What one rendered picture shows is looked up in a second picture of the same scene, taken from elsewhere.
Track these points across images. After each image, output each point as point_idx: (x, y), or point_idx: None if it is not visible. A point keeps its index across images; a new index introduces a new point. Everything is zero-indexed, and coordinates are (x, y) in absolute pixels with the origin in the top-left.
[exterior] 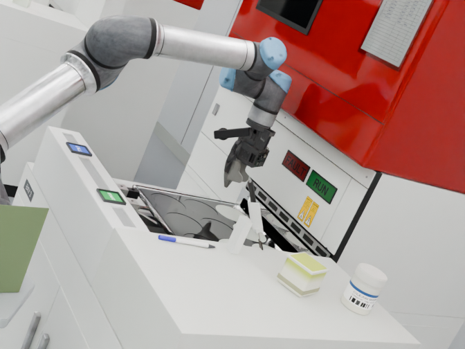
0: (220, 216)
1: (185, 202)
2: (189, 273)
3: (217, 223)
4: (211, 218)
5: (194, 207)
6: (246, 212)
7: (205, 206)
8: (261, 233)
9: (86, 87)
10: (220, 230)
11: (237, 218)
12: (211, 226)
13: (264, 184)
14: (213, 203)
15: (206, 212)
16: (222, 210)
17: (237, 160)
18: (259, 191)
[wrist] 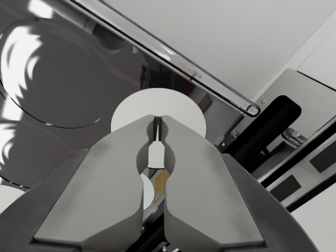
0: (93, 130)
1: (15, 31)
2: None
3: (48, 146)
4: (45, 128)
5: (29, 67)
6: (292, 111)
7: (92, 78)
8: (151, 201)
9: None
10: (24, 166)
11: (150, 152)
12: (11, 148)
13: (316, 220)
14: (151, 74)
15: (56, 104)
16: (142, 112)
17: (188, 240)
18: (298, 184)
